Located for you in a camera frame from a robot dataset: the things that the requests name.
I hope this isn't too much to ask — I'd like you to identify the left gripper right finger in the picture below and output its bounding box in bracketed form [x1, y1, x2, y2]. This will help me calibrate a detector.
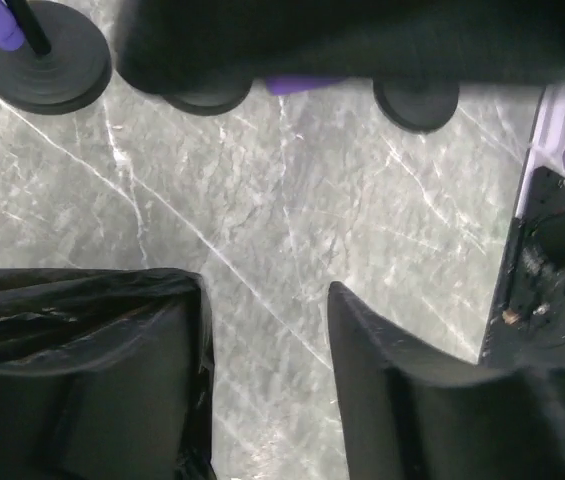
[328, 282, 565, 479]

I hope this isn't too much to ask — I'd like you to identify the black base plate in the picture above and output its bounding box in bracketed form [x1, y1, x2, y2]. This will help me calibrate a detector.
[479, 166, 565, 367]

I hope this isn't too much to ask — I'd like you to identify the black trash bag roll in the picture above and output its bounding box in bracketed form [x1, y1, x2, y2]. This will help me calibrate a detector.
[0, 268, 215, 479]

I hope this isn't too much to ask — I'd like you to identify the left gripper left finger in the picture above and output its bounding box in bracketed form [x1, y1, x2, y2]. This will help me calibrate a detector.
[0, 300, 199, 479]

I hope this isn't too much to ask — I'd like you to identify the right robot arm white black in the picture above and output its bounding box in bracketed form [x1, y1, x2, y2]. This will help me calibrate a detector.
[113, 1, 565, 95]

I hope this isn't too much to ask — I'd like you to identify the purple microphone on stand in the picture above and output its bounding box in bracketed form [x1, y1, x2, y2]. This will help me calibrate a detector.
[0, 1, 112, 115]

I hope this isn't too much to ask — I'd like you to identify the purple box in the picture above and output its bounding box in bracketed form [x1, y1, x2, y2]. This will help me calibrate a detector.
[264, 76, 344, 96]

